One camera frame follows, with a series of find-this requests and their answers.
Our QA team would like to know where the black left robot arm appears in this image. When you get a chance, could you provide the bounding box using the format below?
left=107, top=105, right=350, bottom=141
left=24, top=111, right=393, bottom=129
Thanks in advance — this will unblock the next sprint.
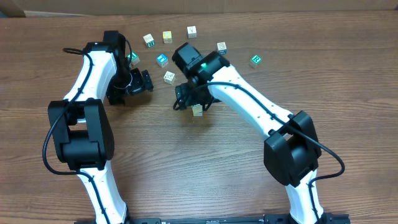
left=42, top=30, right=154, bottom=223

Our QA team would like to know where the blue side wooden block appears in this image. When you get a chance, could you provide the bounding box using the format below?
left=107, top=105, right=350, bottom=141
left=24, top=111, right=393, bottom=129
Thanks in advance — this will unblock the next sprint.
left=216, top=42, right=227, bottom=55

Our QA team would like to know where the green R block right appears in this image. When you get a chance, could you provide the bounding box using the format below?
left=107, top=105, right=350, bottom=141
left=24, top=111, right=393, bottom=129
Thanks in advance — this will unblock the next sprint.
left=249, top=55, right=262, bottom=68

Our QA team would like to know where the yellow top wooden block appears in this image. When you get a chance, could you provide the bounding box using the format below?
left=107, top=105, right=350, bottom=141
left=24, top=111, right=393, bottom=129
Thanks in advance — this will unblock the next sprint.
left=162, top=30, right=172, bottom=44

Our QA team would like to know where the red letter wooden block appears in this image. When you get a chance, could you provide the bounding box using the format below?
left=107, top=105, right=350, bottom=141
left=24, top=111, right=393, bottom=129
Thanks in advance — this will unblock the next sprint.
left=192, top=104, right=203, bottom=117

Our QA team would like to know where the cardboard back wall panel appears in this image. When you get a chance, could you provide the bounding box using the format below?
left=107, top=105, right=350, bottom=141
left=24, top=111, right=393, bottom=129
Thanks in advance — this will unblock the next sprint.
left=1, top=0, right=397, bottom=17

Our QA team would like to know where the blue F letter block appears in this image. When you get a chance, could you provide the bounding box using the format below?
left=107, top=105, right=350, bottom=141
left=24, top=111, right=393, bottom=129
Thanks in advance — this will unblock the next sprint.
left=156, top=54, right=169, bottom=68

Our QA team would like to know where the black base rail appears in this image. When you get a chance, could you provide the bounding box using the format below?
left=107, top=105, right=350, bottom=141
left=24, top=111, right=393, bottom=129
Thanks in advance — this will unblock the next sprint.
left=74, top=212, right=351, bottom=224

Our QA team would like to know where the green E letter block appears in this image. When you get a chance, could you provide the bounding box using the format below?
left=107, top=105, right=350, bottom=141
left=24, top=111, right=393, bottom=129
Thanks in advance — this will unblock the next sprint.
left=127, top=52, right=140, bottom=66

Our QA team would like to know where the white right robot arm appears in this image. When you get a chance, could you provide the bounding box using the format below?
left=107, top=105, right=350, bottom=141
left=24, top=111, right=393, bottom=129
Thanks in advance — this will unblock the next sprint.
left=172, top=43, right=326, bottom=223

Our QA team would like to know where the dark green R block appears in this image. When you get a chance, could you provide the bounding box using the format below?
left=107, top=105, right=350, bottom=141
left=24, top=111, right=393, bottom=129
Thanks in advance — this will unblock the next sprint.
left=143, top=34, right=155, bottom=48

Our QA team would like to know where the plain wooden block far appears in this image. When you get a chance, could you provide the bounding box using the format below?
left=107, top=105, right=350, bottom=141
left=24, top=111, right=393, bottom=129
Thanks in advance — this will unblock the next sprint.
left=187, top=26, right=197, bottom=39

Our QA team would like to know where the wooden O block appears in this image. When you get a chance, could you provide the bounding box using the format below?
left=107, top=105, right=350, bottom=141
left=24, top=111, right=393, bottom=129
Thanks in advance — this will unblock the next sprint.
left=164, top=71, right=175, bottom=85

